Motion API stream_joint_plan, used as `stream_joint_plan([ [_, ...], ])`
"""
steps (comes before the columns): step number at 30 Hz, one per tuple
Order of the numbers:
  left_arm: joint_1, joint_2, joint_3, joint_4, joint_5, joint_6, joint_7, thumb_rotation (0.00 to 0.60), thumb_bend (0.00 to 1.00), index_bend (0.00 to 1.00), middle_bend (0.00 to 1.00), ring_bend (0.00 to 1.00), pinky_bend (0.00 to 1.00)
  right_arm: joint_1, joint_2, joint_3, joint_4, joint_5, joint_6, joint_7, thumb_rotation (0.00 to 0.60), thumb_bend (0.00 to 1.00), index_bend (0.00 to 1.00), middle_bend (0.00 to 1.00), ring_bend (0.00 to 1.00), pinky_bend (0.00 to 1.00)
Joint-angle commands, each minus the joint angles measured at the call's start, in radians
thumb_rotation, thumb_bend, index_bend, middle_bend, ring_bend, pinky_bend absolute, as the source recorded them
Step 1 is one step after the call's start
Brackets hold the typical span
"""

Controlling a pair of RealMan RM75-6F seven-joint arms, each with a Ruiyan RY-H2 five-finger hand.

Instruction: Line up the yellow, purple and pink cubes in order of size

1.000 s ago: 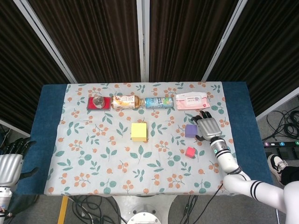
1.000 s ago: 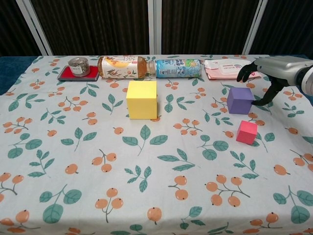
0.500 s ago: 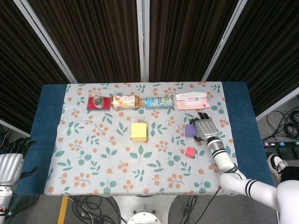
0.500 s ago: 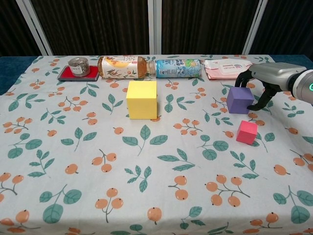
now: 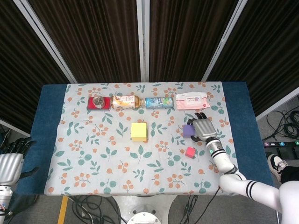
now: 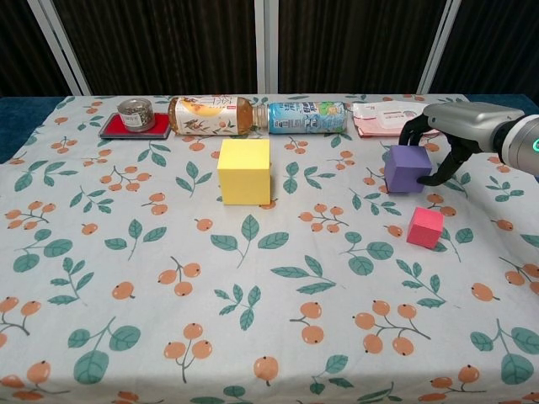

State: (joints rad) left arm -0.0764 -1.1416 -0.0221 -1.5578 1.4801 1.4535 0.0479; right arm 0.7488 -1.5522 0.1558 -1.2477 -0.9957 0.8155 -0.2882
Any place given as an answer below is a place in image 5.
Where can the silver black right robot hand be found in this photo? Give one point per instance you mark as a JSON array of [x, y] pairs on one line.
[[205, 129]]

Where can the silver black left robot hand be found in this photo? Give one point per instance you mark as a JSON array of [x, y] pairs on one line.
[[9, 163]]

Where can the purple block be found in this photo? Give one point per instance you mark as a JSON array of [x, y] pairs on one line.
[[187, 131]]

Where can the small red foam cube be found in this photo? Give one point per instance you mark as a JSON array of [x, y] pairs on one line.
[[190, 152]]

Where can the large yellow foam cube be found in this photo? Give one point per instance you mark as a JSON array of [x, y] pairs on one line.
[[139, 131]]

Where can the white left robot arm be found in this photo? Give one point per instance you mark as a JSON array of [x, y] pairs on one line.
[[4, 198]]

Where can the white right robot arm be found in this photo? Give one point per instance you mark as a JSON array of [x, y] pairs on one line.
[[224, 161]]

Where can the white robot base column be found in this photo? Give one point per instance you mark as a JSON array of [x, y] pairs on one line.
[[142, 217]]

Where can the pink wet wipes pack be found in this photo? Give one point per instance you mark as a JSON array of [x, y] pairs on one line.
[[191, 101]]

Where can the light blue drink can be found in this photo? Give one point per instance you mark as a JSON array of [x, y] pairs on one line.
[[158, 102]]

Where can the blue felt table cover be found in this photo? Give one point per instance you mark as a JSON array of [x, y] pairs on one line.
[[46, 116]]

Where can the yellow floor tape strip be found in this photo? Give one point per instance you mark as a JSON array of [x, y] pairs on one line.
[[62, 210]]

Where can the white black sneaker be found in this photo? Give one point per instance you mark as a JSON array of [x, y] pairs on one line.
[[275, 165]]

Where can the amber tea bottle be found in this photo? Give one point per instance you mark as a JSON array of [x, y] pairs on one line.
[[123, 102]]

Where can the dark folding screen panel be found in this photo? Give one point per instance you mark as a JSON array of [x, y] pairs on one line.
[[268, 46], [182, 35], [23, 58], [93, 35]]

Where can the fruit leaf print tablecloth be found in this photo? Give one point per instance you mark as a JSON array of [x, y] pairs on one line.
[[105, 144]]

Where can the black trouser leg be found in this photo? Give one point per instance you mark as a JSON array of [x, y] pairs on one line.
[[292, 175]]

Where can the red box with coin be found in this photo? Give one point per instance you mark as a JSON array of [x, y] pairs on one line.
[[90, 102]]

